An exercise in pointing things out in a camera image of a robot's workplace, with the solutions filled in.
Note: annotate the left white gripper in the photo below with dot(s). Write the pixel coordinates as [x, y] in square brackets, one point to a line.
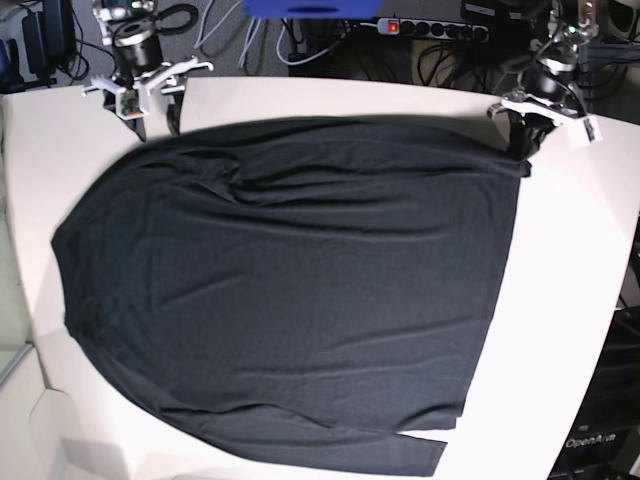
[532, 118]

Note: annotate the blue plastic box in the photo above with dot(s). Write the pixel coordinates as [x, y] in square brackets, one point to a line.
[312, 9]

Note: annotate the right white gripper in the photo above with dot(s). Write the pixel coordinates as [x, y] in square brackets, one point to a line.
[134, 103]

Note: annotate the white power strip red switch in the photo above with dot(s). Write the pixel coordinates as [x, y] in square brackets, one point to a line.
[434, 30]

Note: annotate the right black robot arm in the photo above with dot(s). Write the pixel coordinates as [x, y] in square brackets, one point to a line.
[131, 33]

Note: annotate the black power adapter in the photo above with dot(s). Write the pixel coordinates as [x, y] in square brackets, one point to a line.
[49, 37]

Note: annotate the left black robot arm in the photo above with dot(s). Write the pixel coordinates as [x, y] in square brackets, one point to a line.
[546, 95]

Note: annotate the black OpenArm control box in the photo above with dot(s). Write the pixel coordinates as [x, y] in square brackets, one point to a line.
[603, 442]

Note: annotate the dark navy long-sleeve shirt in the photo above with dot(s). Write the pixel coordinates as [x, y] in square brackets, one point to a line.
[309, 292]

